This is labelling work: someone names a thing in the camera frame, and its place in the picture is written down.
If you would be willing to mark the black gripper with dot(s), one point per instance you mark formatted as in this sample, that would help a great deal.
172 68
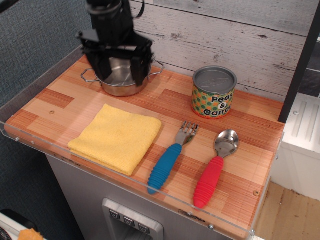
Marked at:
113 35

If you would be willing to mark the yellow cloth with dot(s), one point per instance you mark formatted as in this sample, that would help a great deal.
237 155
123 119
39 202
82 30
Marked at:
116 139

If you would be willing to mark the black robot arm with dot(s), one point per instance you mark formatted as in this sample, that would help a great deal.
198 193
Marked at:
109 5

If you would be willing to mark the small steel pot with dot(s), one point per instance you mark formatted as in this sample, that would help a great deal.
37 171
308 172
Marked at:
121 83

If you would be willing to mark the peas and carrots can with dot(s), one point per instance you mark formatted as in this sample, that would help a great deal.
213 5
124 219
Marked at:
213 92

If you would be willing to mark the grey toy fridge cabinet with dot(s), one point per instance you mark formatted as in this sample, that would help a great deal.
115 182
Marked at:
85 192

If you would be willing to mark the silver dispenser button panel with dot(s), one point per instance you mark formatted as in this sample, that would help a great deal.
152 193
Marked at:
126 224

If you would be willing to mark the orange object bottom corner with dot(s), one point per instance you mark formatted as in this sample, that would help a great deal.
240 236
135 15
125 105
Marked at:
30 234

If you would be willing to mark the white toy sink unit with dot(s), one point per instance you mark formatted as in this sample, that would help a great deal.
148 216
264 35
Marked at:
297 163

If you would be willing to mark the clear acrylic guard rail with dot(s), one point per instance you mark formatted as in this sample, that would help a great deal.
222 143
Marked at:
58 106

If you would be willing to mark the blue handled fork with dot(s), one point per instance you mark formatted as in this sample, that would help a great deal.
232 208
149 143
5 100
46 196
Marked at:
165 164

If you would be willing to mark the red handled spoon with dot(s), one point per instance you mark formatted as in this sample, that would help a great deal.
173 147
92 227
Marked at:
225 145

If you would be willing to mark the black vertical post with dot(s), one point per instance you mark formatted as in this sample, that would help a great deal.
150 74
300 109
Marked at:
301 67

